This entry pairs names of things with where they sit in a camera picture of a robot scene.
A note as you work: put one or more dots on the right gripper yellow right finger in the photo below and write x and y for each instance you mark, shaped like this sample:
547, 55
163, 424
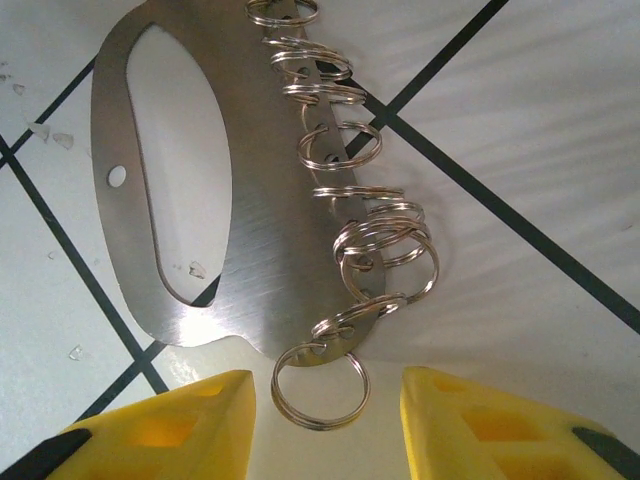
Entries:
500, 440

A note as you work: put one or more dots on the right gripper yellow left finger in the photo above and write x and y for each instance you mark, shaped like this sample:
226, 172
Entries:
150, 440

